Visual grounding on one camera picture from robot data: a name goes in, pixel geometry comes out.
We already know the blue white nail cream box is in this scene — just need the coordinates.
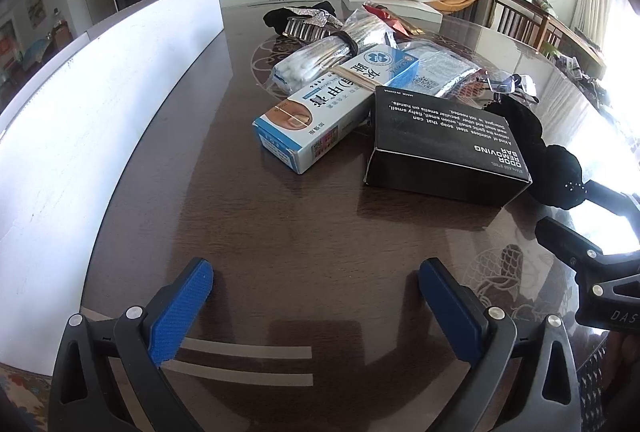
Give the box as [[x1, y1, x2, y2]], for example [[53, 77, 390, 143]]
[[253, 44, 419, 174]]

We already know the white organizer bin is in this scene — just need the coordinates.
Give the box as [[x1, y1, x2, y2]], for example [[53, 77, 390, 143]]
[[1, 0, 224, 376]]

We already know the black odor removing bar box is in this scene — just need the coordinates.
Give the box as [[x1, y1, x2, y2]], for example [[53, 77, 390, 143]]
[[364, 87, 532, 207]]

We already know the white flat box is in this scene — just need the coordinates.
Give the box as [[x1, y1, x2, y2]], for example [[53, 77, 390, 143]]
[[342, 0, 442, 25]]

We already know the person right hand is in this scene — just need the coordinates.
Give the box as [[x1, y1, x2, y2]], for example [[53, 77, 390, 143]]
[[602, 331, 639, 389]]

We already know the grey pad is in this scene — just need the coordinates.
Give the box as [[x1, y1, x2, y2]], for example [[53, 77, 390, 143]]
[[399, 39, 539, 104]]

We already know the wooden dining chair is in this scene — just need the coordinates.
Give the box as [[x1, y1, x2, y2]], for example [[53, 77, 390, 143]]
[[487, 0, 563, 50]]

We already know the cotton swabs plastic bag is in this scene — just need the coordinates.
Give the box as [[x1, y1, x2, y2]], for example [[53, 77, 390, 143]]
[[271, 8, 396, 94]]

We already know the silver patterned hair claw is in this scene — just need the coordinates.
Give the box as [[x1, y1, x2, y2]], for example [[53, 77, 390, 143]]
[[283, 18, 343, 44]]

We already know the black cloth pouch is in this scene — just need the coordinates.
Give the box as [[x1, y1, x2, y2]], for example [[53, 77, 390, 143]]
[[484, 96, 587, 210]]

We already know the red candy pouch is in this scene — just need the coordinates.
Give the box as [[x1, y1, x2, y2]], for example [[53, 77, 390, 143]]
[[362, 2, 425, 39]]

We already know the black fabric item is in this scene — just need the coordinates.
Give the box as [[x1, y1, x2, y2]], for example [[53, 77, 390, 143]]
[[262, 1, 343, 35]]

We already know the framed wall painting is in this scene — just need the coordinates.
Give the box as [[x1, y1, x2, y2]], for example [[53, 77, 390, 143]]
[[25, 0, 47, 29]]

